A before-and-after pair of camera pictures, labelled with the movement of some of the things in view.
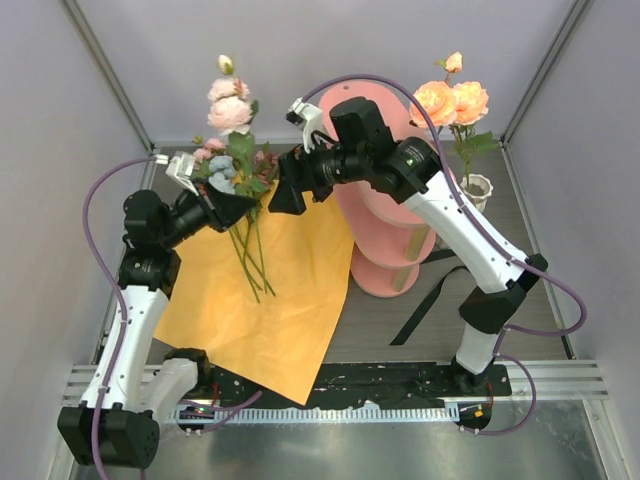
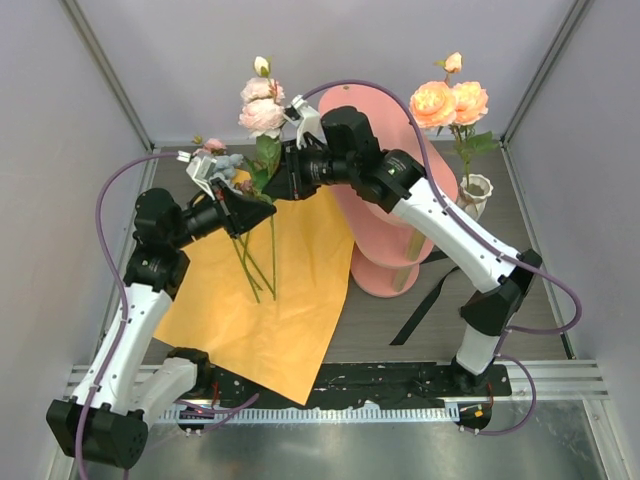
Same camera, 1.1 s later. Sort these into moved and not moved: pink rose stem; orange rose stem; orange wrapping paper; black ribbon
Moved: pink rose stem
Not moved: orange wrapping paper; black ribbon; orange rose stem
